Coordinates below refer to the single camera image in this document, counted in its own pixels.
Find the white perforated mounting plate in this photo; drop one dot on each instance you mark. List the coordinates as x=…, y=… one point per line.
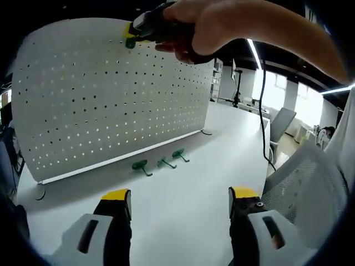
x=111, y=97

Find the white shelf unit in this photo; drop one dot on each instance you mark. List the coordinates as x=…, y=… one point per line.
x=216, y=80

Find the linear ceiling light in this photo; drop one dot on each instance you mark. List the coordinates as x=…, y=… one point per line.
x=253, y=52
x=338, y=90

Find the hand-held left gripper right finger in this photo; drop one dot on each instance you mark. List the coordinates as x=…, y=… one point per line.
x=244, y=221

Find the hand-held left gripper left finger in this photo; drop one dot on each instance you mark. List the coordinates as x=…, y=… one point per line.
x=113, y=221

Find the black camera tripod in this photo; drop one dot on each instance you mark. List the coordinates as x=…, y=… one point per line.
x=238, y=88

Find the person's right hand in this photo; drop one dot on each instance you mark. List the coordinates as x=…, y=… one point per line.
x=216, y=25

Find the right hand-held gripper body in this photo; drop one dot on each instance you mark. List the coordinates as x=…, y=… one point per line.
x=177, y=30

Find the green hook assembly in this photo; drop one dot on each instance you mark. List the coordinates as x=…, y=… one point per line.
x=166, y=163
x=177, y=153
x=139, y=165
x=129, y=43

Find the grey mesh office chair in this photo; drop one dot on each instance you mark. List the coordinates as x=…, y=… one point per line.
x=302, y=188

